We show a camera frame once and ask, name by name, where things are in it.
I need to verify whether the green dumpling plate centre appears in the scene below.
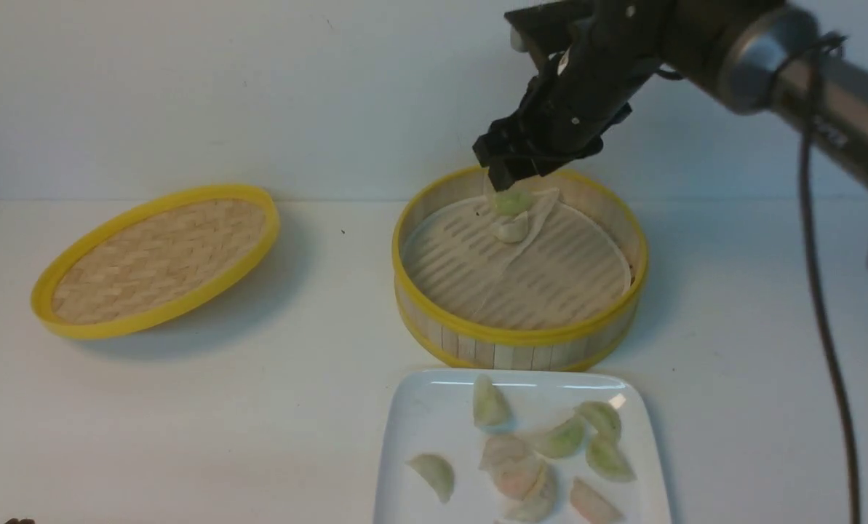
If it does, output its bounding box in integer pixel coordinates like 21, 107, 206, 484
527, 415, 586, 460

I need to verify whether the pink dumpling plate centre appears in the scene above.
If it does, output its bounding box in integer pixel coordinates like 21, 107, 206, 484
478, 434, 544, 501

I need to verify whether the white dumpling in steamer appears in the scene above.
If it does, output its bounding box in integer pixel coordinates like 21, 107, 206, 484
490, 211, 530, 243

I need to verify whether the white steamer liner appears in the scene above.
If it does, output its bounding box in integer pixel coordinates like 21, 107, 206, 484
401, 188, 633, 330

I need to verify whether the yellow bamboo steamer lid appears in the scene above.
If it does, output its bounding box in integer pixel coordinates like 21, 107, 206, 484
29, 183, 280, 341

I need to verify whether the green dumpling plate right top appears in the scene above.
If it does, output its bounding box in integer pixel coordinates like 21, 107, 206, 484
574, 401, 622, 443

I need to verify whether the yellow bamboo steamer basket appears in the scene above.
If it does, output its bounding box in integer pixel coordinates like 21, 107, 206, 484
391, 168, 649, 371

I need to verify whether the white square plate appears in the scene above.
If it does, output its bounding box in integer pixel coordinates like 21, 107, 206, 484
373, 369, 674, 523

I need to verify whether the pink dumpling plate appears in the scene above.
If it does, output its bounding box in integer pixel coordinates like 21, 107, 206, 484
478, 434, 544, 501
569, 477, 624, 523

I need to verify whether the pale green dumpling plate left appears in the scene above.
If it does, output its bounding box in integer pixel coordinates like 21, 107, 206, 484
406, 453, 455, 504

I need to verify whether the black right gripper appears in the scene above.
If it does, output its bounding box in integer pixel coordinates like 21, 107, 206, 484
473, 1, 677, 192

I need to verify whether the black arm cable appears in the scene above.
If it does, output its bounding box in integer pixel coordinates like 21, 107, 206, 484
797, 33, 862, 524

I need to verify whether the pink dumpling plate bottom right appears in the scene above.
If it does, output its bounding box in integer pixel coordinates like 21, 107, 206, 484
569, 477, 624, 523

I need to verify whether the pale dumpling plate bottom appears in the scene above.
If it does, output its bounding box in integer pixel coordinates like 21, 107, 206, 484
504, 464, 559, 523

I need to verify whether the green dumpling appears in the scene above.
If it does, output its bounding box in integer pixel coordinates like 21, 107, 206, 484
491, 188, 535, 218

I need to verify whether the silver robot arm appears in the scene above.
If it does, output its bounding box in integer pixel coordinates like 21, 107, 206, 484
473, 1, 868, 191

